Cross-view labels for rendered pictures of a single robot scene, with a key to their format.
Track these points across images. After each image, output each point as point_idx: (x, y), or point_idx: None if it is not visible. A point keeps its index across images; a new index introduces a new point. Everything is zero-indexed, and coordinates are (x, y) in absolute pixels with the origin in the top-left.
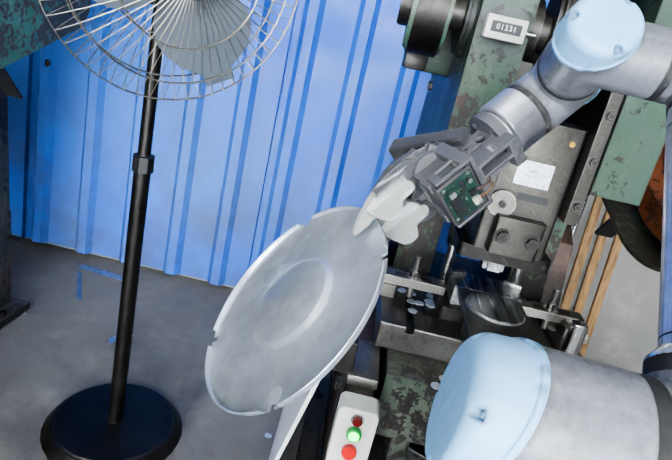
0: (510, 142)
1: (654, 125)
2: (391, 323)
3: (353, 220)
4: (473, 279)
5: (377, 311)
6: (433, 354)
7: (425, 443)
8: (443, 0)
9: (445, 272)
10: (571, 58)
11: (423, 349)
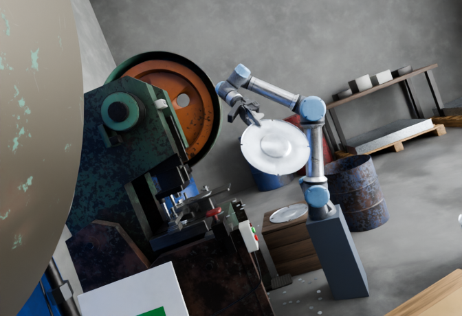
0: (247, 97)
1: (179, 123)
2: (204, 218)
3: (251, 128)
4: (178, 205)
5: (187, 233)
6: (210, 220)
7: (316, 119)
8: (140, 102)
9: (169, 214)
10: (246, 75)
11: (210, 220)
